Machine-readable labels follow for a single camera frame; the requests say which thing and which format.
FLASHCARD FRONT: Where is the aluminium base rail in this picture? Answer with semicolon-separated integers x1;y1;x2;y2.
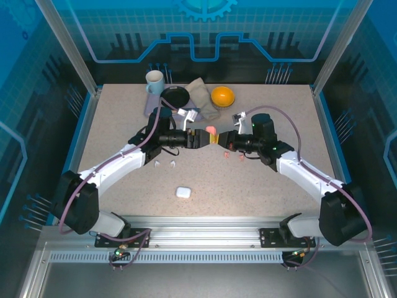
40;215;372;253

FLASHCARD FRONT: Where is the lavender tray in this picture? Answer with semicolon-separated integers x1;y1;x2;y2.
143;83;205;120

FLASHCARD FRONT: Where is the light blue mug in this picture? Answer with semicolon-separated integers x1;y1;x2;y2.
145;70;165;96

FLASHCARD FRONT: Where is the orange bowl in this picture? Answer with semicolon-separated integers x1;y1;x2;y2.
210;86;236;111

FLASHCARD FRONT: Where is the aluminium table side rail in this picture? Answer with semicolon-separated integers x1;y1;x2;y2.
311;86;357;226
51;88;102;226

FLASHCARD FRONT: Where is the aluminium frame post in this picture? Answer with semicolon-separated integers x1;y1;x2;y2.
34;0;102;97
311;0;373;97

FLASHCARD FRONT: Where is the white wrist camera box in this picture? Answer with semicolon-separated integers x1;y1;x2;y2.
231;111;249;134
177;107;199;131

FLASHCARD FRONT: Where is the slotted metal cable duct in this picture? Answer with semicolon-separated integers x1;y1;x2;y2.
49;251;285;264

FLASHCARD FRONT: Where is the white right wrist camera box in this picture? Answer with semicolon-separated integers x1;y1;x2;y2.
231;111;249;134

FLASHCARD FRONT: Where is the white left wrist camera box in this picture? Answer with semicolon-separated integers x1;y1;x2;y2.
177;107;199;131

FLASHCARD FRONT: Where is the beige folded cloth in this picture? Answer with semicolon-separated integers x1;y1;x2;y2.
185;77;221;121

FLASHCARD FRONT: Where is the black round plate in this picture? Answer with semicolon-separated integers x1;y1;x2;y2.
159;86;190;109

